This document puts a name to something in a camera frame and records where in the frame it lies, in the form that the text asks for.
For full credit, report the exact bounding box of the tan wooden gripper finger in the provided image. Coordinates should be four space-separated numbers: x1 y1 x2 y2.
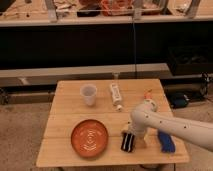
137 137 147 148

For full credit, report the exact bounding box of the black striped eraser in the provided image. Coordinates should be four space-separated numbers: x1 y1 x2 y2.
121 132 135 153

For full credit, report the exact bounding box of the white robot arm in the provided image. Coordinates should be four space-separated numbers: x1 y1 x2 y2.
128 99 213 152

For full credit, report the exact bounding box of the white ceramic cup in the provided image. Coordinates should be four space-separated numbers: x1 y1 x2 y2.
80 84 97 106

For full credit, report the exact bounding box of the blue sponge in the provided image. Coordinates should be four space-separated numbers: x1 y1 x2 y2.
158 131 176 153

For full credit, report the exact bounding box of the white tube with cap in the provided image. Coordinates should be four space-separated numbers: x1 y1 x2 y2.
110 83 123 111

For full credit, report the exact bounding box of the orange carrot toy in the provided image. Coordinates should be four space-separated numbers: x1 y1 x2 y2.
144 89 152 99

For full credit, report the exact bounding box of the orange round plate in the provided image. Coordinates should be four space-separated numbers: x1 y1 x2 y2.
71 119 109 158

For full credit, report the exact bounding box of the black device on floor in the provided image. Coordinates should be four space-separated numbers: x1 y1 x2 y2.
169 92 189 108

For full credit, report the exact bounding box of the wooden table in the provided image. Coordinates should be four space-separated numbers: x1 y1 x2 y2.
36 79 189 167

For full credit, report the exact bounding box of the black cable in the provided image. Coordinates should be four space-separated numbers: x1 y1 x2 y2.
131 16 138 80

